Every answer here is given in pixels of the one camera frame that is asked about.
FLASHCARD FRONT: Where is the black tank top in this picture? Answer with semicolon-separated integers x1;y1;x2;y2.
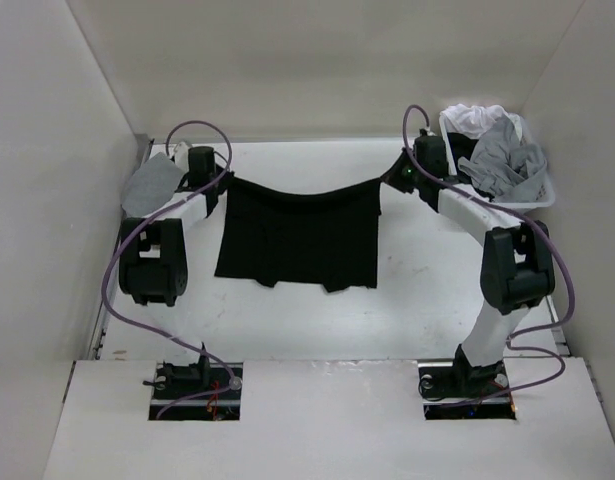
215;178;381;293

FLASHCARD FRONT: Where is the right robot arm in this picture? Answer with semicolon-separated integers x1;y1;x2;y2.
381;134;555;401

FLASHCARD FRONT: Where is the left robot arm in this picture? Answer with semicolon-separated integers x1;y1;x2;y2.
118;142;230;308

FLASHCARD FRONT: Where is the folded grey tank top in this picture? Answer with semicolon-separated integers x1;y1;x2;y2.
121;153;185;217

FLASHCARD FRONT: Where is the black garment in basket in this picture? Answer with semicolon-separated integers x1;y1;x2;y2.
447;132;494;200

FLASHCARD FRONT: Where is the white garment in basket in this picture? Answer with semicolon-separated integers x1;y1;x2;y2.
439;104;523;140

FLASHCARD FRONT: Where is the white laundry basket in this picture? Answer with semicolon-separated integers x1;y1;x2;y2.
439;104;555;212

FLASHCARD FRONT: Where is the grey garment in basket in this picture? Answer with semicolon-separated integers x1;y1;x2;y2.
474;117;547;203

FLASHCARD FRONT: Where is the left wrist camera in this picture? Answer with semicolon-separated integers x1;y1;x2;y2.
172;141;193;168

